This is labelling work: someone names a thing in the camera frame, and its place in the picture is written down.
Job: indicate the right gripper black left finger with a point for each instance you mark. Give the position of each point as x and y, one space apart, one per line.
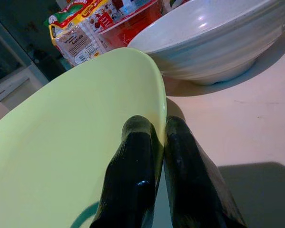
130 178

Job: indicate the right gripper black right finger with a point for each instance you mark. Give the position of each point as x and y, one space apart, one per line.
187 178

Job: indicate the light green plate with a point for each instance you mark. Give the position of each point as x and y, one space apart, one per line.
73 130

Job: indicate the white kitchen counter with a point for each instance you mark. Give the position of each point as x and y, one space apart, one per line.
228 118

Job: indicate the white bowl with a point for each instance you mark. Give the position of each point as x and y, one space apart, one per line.
204 47

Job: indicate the yellow white snack pack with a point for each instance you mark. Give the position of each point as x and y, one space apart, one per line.
78 40

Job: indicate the red plastic container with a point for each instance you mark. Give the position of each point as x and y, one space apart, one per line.
132 26

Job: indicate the glass sliding door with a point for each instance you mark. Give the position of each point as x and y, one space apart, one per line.
13 59

